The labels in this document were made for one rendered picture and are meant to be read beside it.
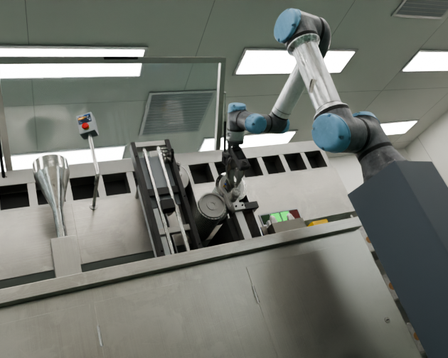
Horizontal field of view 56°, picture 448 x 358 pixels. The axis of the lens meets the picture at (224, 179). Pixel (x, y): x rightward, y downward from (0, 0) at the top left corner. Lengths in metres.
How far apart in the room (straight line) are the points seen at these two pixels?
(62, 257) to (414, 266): 1.19
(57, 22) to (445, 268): 2.59
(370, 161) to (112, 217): 1.21
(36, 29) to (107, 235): 1.57
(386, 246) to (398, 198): 0.15
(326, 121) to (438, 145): 5.48
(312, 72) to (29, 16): 2.02
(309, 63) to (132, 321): 0.97
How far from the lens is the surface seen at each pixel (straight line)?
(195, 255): 1.37
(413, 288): 1.32
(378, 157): 1.40
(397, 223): 1.32
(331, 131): 1.32
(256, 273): 1.45
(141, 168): 1.67
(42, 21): 3.05
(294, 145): 2.64
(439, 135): 6.74
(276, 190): 2.40
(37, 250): 2.00
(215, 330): 1.35
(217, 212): 1.81
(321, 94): 1.40
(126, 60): 2.13
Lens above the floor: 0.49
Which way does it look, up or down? 25 degrees up
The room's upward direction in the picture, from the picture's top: 20 degrees counter-clockwise
